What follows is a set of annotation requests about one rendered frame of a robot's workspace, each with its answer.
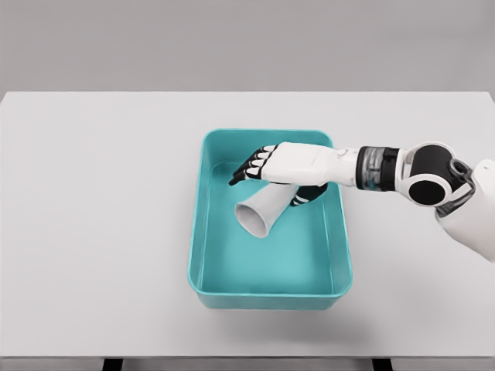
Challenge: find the white paper cup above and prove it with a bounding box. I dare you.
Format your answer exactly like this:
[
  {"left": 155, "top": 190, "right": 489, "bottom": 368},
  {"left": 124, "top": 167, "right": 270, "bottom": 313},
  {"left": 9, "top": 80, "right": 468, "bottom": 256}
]
[{"left": 234, "top": 182, "right": 298, "bottom": 239}]

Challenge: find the teal plastic basket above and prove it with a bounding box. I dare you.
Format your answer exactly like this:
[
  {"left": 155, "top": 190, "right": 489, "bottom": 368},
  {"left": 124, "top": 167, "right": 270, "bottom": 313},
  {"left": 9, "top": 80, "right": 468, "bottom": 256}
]
[{"left": 187, "top": 128, "right": 354, "bottom": 311}]

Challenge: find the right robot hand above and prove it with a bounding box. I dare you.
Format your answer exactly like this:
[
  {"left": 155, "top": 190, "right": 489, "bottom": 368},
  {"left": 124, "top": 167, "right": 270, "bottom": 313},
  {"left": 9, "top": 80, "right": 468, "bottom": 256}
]
[{"left": 227, "top": 141, "right": 333, "bottom": 209}]

